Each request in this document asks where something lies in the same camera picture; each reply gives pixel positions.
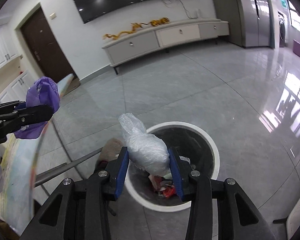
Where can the white power strip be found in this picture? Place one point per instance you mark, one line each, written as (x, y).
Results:
(197, 13)

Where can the white black trash bin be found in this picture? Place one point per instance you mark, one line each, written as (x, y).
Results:
(191, 142)

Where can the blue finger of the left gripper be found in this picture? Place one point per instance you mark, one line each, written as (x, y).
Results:
(33, 115)

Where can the brown door mat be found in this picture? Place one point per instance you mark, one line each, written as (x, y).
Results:
(75, 83)

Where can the golden dragon ornament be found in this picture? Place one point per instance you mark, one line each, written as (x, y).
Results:
(136, 26)

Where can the dark brown entrance door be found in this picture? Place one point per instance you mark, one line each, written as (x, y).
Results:
(45, 48)

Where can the beige wall switch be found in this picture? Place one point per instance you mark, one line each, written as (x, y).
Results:
(53, 15)

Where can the grey double door refrigerator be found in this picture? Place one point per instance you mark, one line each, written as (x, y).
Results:
(259, 23)

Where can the white grey TV stand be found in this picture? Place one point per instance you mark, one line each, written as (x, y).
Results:
(165, 36)

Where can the purple plastic bag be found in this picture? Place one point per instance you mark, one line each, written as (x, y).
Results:
(43, 92)

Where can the landscape print coffee table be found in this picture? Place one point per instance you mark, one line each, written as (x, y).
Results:
(19, 173)

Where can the white upper wall cabinet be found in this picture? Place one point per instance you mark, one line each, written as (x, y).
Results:
(8, 50)

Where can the purple box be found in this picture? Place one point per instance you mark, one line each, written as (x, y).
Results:
(296, 48)

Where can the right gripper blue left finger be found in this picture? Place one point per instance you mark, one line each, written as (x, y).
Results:
(79, 209)

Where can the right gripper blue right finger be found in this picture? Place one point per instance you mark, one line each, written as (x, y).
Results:
(238, 217)

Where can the washing machine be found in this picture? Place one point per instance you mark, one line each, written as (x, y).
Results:
(283, 28)

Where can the red snack bag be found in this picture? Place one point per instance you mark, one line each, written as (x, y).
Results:
(166, 192)

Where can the beige knitted slipper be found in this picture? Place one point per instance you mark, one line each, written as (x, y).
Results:
(111, 150)

